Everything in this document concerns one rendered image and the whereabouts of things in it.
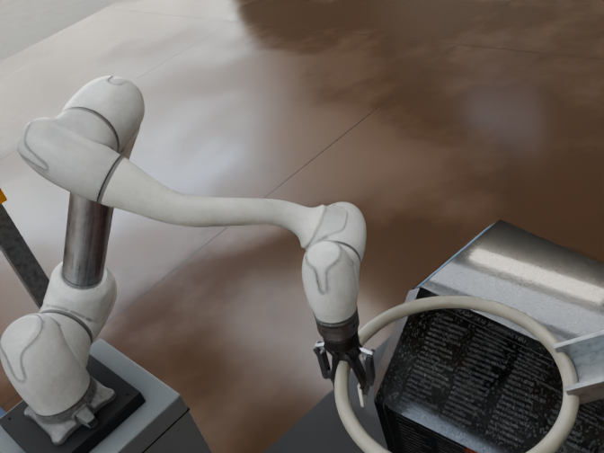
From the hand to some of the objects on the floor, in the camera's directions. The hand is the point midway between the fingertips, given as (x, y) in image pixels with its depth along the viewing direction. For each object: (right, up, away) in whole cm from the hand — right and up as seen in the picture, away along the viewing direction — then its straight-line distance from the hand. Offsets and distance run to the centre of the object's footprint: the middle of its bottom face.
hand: (351, 391), depth 157 cm
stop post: (-97, -33, +143) cm, 176 cm away
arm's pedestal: (-49, -74, +67) cm, 111 cm away
